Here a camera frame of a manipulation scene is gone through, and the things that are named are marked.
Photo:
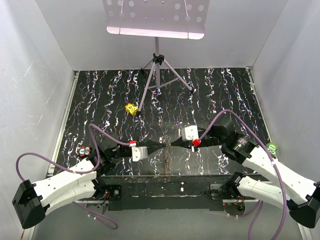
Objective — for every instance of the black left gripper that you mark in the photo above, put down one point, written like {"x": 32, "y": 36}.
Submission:
{"x": 152, "y": 146}

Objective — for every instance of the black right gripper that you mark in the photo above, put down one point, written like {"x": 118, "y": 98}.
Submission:
{"x": 179, "y": 142}

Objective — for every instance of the metal key ring disc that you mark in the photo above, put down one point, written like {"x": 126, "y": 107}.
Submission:
{"x": 166, "y": 153}

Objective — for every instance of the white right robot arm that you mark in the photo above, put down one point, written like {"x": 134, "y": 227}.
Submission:
{"x": 288, "y": 190}

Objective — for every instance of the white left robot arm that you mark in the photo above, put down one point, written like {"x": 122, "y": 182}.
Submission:
{"x": 34, "y": 201}

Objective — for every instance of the yellow toy block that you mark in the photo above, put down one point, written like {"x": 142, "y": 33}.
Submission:
{"x": 131, "y": 109}

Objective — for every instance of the red owl toy block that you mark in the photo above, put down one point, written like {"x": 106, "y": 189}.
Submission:
{"x": 84, "y": 151}

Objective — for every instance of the green toy block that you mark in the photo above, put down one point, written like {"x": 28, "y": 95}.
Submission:
{"x": 272, "y": 148}

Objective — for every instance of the lilac music stand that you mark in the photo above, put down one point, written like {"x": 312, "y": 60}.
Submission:
{"x": 174, "y": 19}

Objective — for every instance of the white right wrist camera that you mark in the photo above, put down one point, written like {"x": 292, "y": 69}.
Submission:
{"x": 190, "y": 133}

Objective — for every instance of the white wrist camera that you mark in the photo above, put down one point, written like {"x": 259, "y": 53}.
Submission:
{"x": 190, "y": 133}
{"x": 138, "y": 152}

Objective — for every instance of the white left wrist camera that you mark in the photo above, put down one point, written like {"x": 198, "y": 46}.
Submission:
{"x": 138, "y": 152}

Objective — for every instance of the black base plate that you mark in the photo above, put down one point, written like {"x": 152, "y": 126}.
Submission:
{"x": 179, "y": 192}

